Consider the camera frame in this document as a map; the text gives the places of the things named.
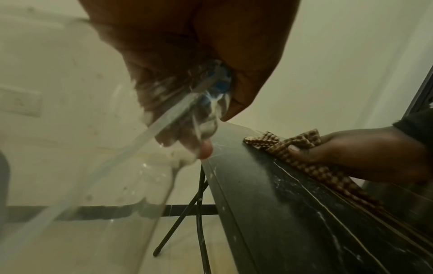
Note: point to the black marble table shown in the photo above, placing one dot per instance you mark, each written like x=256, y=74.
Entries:
x=287, y=227

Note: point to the person's left hand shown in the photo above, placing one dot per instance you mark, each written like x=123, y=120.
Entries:
x=209, y=34

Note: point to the person's right hand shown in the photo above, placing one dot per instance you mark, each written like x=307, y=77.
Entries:
x=372, y=155

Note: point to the blue spray bottle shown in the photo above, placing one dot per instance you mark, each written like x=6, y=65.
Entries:
x=84, y=174

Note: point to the brown checkered cloth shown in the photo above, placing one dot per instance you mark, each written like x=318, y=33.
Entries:
x=324, y=174

